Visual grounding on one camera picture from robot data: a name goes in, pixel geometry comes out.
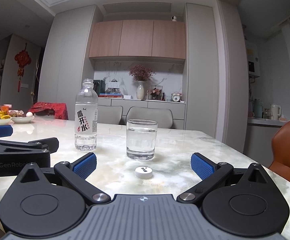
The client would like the green thermos jug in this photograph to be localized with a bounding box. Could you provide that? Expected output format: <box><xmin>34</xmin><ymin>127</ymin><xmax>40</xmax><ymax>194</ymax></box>
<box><xmin>254</xmin><ymin>99</ymin><xmax>264</xmax><ymax>118</ymax></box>

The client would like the cream electric kettle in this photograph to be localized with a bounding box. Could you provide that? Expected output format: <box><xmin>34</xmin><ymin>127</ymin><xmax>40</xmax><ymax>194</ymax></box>
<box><xmin>270</xmin><ymin>104</ymin><xmax>282</xmax><ymax>120</ymax></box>

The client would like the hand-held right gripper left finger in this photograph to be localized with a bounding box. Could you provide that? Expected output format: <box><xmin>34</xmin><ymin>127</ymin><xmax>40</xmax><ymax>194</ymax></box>
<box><xmin>17</xmin><ymin>152</ymin><xmax>112</xmax><ymax>204</ymax></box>

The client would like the green box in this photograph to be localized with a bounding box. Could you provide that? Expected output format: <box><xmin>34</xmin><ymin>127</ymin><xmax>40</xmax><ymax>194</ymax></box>
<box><xmin>94</xmin><ymin>79</ymin><xmax>106</xmax><ymax>97</ymax></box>

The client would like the clear box with flowers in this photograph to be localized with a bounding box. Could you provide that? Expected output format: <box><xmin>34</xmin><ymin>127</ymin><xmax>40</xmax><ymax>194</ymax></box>
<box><xmin>149</xmin><ymin>85</ymin><xmax>165</xmax><ymax>102</ymax></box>

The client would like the red knot wall decoration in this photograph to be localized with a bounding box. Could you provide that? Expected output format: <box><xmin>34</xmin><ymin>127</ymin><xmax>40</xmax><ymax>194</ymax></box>
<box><xmin>14</xmin><ymin>43</ymin><xmax>32</xmax><ymax>92</ymax></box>

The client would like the wooden wall cabinet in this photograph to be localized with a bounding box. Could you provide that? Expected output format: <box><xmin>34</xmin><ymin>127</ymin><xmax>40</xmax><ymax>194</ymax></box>
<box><xmin>89</xmin><ymin>20</ymin><xmax>186</xmax><ymax>60</ymax></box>

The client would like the white ceramic vase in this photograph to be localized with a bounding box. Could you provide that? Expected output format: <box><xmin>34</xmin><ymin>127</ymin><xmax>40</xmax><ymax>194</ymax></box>
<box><xmin>136</xmin><ymin>81</ymin><xmax>145</xmax><ymax>100</ymax></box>

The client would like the orange leather chair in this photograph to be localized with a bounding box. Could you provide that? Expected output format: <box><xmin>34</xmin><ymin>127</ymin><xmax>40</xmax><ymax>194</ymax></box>
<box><xmin>269</xmin><ymin>120</ymin><xmax>290</xmax><ymax>180</ymax></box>

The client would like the white plate with sweet potato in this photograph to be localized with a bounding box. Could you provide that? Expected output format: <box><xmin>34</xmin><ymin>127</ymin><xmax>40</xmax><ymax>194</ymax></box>
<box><xmin>10</xmin><ymin>110</ymin><xmax>35</xmax><ymax>124</ymax></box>

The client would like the white bottle cap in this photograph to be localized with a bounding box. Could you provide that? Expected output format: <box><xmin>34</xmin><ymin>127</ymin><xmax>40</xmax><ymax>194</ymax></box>
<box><xmin>134</xmin><ymin>166</ymin><xmax>153</xmax><ymax>179</ymax></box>

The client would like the grey dining chair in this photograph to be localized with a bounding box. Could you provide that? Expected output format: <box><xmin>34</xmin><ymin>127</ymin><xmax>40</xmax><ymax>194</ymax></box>
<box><xmin>97</xmin><ymin>105</ymin><xmax>124</xmax><ymax>125</ymax></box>
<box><xmin>125</xmin><ymin>106</ymin><xmax>173</xmax><ymax>130</ymax></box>

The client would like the clear plastic water bottle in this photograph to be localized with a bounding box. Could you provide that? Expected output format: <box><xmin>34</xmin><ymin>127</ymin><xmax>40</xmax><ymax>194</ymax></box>
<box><xmin>74</xmin><ymin>78</ymin><xmax>99</xmax><ymax>152</ymax></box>

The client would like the white wall water heater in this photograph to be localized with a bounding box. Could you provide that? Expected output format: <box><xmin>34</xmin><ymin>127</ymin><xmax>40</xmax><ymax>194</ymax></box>
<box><xmin>246</xmin><ymin>41</ymin><xmax>261</xmax><ymax>77</ymax></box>

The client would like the clear drinking glass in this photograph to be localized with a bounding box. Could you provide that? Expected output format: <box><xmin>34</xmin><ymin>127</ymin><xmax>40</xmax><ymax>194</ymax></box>
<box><xmin>126</xmin><ymin>119</ymin><xmax>158</xmax><ymax>161</ymax></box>

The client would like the grey sideboard cabinet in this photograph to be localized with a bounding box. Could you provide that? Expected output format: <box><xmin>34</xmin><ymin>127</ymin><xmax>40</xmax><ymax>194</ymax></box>
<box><xmin>97</xmin><ymin>97</ymin><xmax>186</xmax><ymax>130</ymax></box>

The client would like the red patterned cloth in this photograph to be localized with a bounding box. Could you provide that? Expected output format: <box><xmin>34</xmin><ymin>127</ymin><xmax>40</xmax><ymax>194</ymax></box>
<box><xmin>29</xmin><ymin>102</ymin><xmax>68</xmax><ymax>120</ymax></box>

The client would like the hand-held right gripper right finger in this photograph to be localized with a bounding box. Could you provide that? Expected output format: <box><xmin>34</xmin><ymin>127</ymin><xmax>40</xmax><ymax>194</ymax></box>
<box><xmin>176</xmin><ymin>152</ymin><xmax>271</xmax><ymax>203</ymax></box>

